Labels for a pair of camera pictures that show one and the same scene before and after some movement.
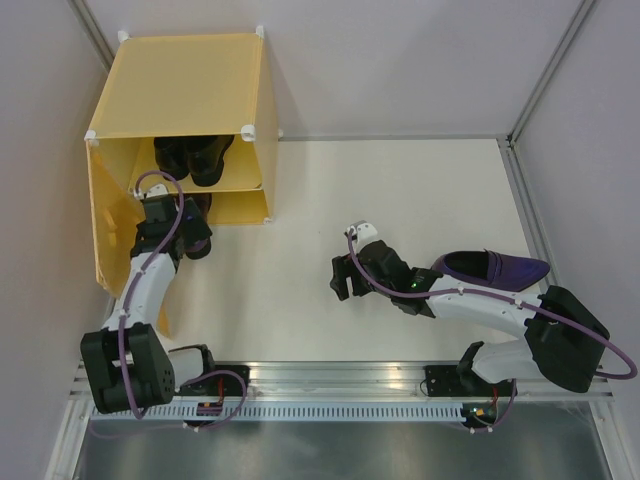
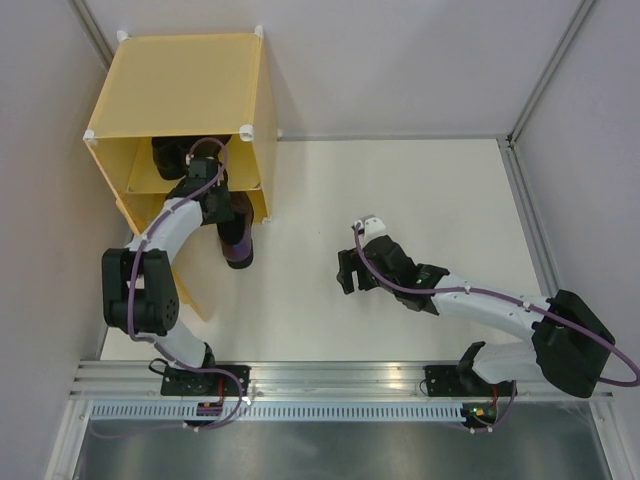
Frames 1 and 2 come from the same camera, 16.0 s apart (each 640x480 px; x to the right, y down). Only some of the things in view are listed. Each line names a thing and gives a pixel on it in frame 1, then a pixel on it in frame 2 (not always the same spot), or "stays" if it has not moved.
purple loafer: x=513 y=273 → x=236 y=236
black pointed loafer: x=205 y=157 stays
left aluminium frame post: x=94 y=32 stays
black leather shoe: x=171 y=155 stays
